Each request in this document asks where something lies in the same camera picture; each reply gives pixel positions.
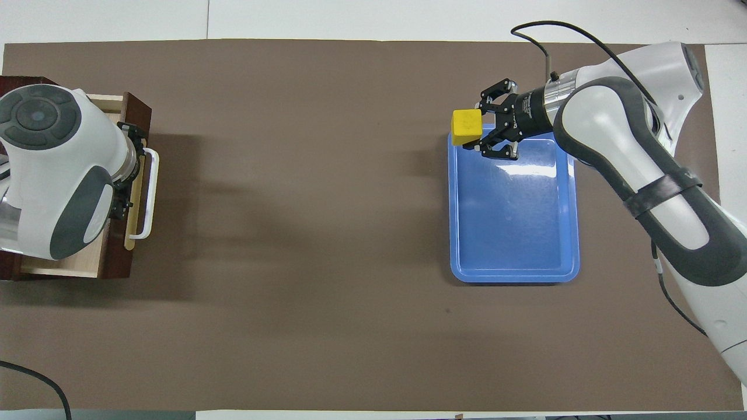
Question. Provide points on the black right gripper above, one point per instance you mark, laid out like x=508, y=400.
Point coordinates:
x=528, y=114

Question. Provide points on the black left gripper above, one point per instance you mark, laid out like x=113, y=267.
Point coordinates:
x=140, y=160

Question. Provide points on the yellow cube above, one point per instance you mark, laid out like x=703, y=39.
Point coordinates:
x=467, y=125

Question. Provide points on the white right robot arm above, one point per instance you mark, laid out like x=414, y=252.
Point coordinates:
x=630, y=146

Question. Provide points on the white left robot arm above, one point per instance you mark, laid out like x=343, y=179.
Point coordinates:
x=52, y=163

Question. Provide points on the blue plastic tray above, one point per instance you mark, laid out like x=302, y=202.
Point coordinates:
x=513, y=221

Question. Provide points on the brown table mat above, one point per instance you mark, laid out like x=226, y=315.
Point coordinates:
x=292, y=175

